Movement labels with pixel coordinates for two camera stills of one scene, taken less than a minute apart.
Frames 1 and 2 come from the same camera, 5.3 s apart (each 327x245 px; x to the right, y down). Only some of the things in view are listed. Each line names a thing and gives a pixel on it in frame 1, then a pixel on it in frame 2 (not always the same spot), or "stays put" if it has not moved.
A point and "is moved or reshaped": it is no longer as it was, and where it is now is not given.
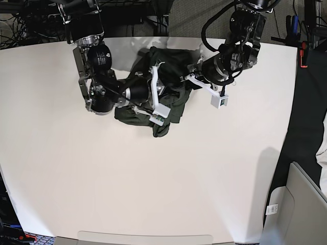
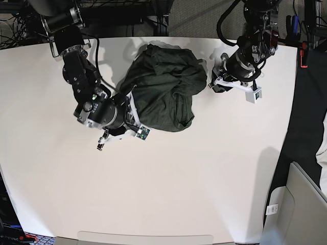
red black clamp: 304,53 stays put
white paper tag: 272,209 stays put
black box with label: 12,230 stays put
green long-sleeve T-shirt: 172,85 is moved or reshaped
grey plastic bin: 296,213 stays put
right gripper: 197,68 -> 221,71
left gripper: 139,90 -> 129,124
